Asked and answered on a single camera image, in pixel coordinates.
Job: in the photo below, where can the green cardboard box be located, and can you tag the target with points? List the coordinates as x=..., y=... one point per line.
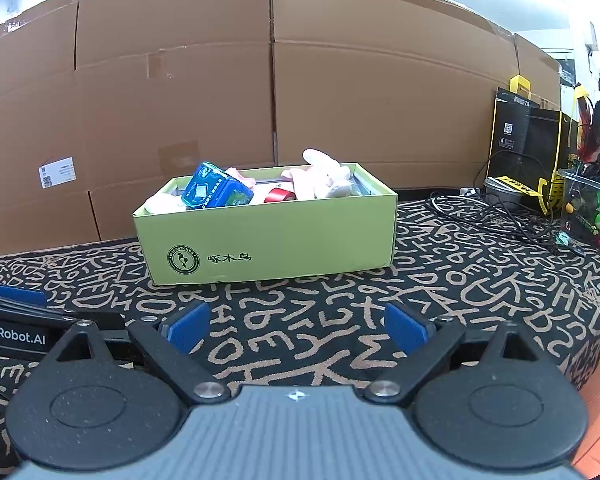
x=280, y=240

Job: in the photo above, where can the blue packet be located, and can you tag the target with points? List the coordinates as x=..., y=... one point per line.
x=215, y=187

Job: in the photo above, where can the white shipping label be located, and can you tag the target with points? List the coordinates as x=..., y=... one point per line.
x=57, y=174

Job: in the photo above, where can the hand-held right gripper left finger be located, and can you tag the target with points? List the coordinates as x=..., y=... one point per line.
x=192, y=327

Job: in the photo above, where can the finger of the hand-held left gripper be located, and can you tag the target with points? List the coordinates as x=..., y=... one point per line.
x=17, y=294

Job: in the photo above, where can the clear container of toys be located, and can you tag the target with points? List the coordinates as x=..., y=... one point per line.
x=587, y=210

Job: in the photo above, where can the red tape roll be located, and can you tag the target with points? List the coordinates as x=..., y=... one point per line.
x=280, y=195

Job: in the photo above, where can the red black feather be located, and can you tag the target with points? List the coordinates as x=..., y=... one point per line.
x=592, y=130

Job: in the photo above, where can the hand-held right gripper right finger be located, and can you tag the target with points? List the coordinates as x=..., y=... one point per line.
x=405, y=329

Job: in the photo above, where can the pink packet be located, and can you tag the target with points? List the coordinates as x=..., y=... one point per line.
x=241, y=176

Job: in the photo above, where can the black letter-patterned blanket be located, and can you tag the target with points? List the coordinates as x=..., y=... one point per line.
x=305, y=330

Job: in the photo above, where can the large brown cardboard box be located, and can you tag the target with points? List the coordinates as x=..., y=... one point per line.
x=180, y=85

